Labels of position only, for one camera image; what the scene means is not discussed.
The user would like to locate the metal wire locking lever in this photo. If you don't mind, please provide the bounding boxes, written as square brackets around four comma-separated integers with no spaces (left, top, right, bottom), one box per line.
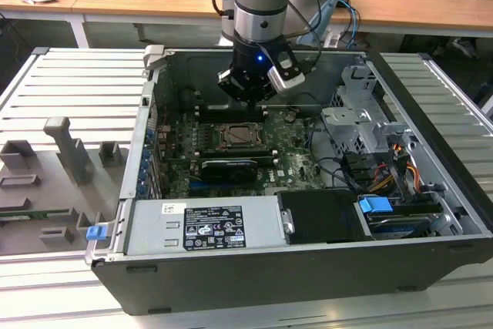
[215,120,267,129]
[215,144,270,152]

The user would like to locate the CPU socket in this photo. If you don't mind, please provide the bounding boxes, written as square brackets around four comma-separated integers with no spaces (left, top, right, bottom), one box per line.
[210,123,269,152]

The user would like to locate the pale blue teach pendant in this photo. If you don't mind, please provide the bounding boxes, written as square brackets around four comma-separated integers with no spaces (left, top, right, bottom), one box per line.
[296,0,340,45]

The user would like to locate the black graphics card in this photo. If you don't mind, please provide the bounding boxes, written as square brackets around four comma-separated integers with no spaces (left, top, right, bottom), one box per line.
[200,157,259,185]

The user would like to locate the green motherboard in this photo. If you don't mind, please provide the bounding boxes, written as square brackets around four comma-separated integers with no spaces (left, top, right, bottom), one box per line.
[156,106,352,200]

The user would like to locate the silver drive cage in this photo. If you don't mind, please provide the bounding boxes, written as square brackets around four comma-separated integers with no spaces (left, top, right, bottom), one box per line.
[319,65,421,160]

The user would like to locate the black plastic shroud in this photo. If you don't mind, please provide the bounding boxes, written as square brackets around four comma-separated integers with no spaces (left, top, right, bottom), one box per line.
[277,189,377,246]

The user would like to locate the silver power supply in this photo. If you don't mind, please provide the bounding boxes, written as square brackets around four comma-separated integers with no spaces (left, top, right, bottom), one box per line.
[125,195,290,257]

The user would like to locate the blue disk carrier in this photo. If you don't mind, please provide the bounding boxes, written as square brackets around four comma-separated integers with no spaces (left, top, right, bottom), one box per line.
[357,196,393,215]

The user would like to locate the black PC case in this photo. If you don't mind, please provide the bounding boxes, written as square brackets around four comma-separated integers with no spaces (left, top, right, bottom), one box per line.
[83,44,493,317]

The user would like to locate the hard disk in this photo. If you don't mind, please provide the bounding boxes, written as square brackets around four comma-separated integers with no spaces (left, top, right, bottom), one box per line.
[364,205,444,240]

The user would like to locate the blue case latch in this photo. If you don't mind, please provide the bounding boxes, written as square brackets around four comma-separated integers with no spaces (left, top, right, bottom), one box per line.
[86,225,107,241]

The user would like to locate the grey parts rack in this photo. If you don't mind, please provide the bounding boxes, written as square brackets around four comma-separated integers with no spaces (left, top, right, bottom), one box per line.
[0,116,130,257]

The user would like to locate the green RAM stick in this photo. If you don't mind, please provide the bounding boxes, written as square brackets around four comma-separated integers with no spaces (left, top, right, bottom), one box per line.
[0,209,72,222]

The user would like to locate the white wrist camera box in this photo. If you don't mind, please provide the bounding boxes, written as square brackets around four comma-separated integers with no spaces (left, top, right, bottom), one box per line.
[267,51,306,94]

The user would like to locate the blue cable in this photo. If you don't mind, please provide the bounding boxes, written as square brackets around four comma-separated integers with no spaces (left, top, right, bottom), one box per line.
[337,0,361,49]

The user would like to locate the orange yellow power wires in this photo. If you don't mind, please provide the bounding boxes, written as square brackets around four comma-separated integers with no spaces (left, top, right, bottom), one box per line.
[369,143,421,193]

